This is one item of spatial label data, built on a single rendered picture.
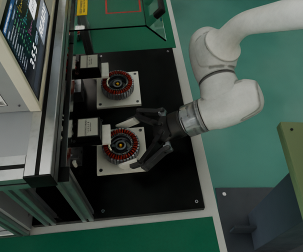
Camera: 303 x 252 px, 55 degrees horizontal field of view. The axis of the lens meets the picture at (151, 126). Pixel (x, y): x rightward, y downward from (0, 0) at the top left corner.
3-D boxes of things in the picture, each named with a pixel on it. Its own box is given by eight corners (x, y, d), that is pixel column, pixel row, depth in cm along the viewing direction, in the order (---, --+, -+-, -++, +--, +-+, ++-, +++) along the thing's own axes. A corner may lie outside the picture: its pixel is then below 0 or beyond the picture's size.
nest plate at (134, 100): (138, 73, 107) (137, 71, 106) (141, 105, 99) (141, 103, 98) (97, 76, 106) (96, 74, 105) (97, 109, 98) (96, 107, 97)
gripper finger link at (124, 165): (143, 160, 83) (143, 163, 82) (122, 168, 85) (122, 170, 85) (137, 157, 80) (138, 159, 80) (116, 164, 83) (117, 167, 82)
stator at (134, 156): (138, 132, 92) (137, 125, 89) (141, 164, 86) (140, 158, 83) (102, 135, 91) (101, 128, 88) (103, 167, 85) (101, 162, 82)
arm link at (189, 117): (200, 121, 72) (178, 129, 74) (212, 136, 79) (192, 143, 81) (194, 93, 77) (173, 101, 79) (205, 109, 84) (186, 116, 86)
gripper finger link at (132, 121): (134, 118, 87) (134, 116, 88) (115, 126, 90) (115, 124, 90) (139, 123, 89) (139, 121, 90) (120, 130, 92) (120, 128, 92)
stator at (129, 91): (134, 76, 105) (134, 69, 102) (133, 101, 99) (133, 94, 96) (103, 76, 105) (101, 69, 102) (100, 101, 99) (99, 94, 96)
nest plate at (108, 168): (143, 128, 94) (143, 126, 93) (148, 171, 86) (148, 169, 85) (97, 132, 93) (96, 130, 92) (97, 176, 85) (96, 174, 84)
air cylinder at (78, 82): (84, 85, 104) (81, 74, 99) (84, 101, 100) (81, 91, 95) (70, 86, 104) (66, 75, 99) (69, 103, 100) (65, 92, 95)
